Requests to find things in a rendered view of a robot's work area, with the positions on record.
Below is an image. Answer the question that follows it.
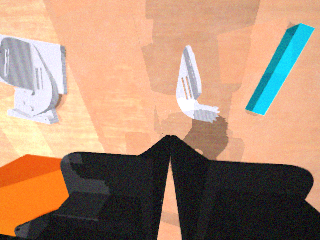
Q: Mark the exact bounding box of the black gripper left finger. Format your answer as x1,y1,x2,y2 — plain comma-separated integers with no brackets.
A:
60,135,171,240

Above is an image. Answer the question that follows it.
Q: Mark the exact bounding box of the cyan rectangular bar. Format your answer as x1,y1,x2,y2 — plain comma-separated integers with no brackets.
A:
245,23,315,115

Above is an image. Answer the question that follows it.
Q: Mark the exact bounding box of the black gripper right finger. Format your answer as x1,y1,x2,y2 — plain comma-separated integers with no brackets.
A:
170,135,314,240

